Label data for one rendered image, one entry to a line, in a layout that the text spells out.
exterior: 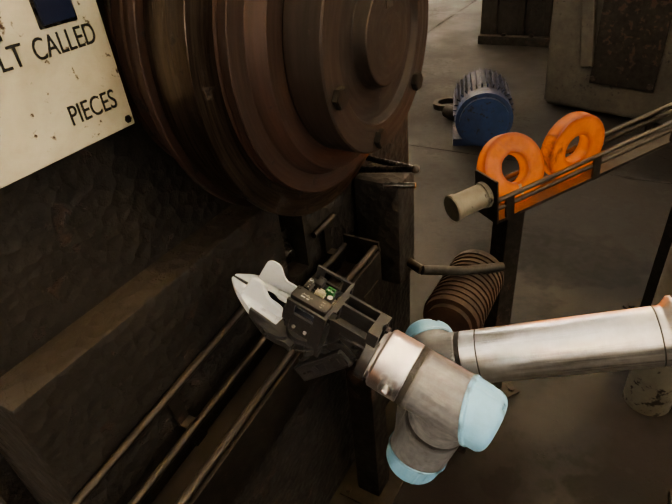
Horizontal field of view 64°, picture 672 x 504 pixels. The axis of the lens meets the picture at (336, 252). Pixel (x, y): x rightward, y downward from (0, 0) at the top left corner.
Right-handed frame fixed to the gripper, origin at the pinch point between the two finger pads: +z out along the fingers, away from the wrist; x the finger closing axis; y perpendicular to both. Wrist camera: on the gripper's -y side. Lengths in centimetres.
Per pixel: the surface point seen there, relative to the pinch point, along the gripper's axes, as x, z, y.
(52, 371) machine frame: 22.5, 7.6, 0.4
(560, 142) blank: -78, -27, -1
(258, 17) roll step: -4.1, 3.6, 32.7
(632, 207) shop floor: -191, -67, -67
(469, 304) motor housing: -45, -27, -26
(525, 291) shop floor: -118, -42, -75
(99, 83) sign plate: 3.7, 17.5, 22.7
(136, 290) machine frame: 8.7, 9.5, -0.3
